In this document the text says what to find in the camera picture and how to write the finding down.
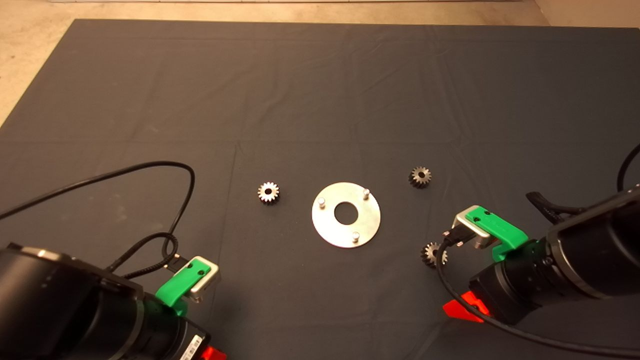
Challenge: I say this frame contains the dark grey table cloth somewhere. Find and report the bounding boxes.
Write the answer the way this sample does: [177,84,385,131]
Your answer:
[0,19,640,360]

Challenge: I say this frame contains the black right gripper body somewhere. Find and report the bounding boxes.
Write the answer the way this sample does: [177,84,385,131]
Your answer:
[469,263,531,323]

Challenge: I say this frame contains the black cable strap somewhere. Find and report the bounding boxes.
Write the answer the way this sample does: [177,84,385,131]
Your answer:
[526,191,586,224]

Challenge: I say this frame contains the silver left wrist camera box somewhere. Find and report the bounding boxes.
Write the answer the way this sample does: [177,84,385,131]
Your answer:
[187,256,221,304]

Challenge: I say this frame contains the black camera cable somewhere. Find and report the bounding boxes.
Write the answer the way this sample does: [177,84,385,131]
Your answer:
[0,160,197,273]
[436,144,640,357]

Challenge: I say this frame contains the green right camera mount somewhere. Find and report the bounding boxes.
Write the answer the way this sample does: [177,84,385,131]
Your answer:
[465,205,530,262]

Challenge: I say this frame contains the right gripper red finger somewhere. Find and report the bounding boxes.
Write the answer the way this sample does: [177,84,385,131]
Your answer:
[442,291,494,325]

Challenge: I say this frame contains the round metal carrier plate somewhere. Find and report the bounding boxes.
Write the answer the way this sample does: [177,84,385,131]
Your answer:
[311,182,382,249]

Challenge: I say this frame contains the black left camera cable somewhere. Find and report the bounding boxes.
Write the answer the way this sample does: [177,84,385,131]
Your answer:
[0,160,197,273]

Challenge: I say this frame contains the thin black braided cable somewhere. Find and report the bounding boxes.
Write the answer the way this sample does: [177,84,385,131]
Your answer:
[107,232,179,279]

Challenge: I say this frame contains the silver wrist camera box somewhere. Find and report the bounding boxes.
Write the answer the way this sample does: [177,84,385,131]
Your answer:
[187,256,221,304]
[452,209,498,250]

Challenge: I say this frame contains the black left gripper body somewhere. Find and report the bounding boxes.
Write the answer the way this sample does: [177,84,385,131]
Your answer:
[175,317,212,360]

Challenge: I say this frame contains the black right camera cable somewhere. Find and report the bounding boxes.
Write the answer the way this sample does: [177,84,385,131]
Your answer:
[436,144,640,357]

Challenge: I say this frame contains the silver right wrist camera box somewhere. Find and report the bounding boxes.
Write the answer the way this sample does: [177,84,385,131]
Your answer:
[452,209,498,250]

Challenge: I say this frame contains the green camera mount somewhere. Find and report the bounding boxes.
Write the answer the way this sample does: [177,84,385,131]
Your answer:
[465,205,530,262]
[155,260,212,317]

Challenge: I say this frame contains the green left camera mount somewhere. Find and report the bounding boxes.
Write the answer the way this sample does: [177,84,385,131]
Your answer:
[155,260,212,317]

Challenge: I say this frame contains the small steel planetary gear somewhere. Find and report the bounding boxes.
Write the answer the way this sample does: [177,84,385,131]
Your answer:
[257,181,281,205]
[408,166,433,189]
[420,242,449,269]

